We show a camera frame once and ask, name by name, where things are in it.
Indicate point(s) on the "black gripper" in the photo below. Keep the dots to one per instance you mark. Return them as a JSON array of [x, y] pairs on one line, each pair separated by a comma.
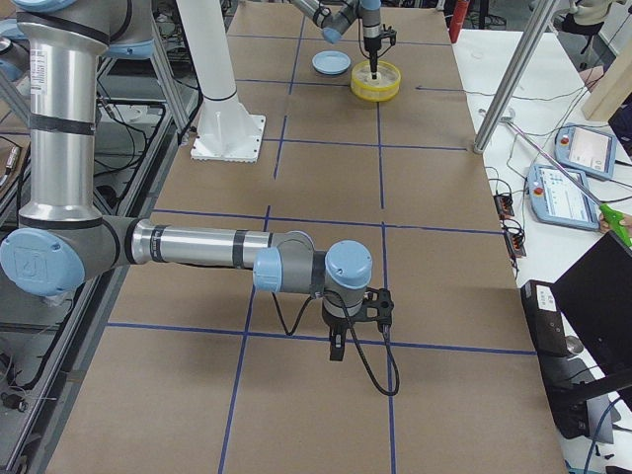
[[336, 326], [371, 44]]

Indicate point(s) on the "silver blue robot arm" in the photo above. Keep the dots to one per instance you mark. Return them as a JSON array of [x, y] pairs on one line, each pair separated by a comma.
[[334, 25], [63, 240]]

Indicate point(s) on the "yellow rimmed steamer basket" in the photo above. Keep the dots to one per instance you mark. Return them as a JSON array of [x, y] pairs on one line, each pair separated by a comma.
[[373, 91]]

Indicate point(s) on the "light blue plate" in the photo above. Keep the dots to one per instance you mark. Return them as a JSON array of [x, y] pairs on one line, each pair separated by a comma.
[[331, 62]]

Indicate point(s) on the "red fire extinguisher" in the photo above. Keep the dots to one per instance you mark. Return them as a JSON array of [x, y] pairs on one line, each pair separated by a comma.
[[457, 19]]

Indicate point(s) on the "far orange black adapter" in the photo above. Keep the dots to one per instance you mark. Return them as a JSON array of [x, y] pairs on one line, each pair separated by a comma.
[[504, 204]]

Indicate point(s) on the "orange black adapter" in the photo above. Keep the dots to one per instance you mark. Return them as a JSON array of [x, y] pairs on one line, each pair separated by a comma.
[[514, 239], [504, 204]]

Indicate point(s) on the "near orange black adapter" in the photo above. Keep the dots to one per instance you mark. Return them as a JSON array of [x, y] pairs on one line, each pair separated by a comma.
[[514, 239]]

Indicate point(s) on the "near teach pendant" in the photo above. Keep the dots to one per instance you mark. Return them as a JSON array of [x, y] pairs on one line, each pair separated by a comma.
[[555, 200]]

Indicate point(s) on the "teach pendant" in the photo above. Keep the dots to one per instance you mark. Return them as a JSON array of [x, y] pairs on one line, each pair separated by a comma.
[[555, 200], [586, 149]]

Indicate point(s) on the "black computer box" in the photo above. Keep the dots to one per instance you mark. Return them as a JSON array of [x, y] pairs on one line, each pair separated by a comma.
[[576, 398]]

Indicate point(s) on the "far teach pendant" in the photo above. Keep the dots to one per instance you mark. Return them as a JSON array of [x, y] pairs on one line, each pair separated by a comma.
[[586, 149]]

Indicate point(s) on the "wooden board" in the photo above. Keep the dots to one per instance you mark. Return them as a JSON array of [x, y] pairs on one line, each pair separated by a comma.
[[612, 89]]

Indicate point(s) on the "black monitor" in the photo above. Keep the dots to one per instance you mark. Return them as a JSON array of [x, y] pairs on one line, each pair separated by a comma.
[[594, 294]]

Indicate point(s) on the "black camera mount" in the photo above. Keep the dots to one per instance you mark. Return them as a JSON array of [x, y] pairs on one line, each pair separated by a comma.
[[388, 33], [377, 307]]

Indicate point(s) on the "white camera stand pillar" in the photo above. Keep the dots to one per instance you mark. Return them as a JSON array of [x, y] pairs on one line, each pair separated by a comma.
[[225, 129]]

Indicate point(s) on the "aluminium frame post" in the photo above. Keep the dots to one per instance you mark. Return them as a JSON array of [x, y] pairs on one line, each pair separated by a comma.
[[525, 48]]

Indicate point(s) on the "green handled reacher stick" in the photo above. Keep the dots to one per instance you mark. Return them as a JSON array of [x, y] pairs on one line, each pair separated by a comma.
[[611, 216]]

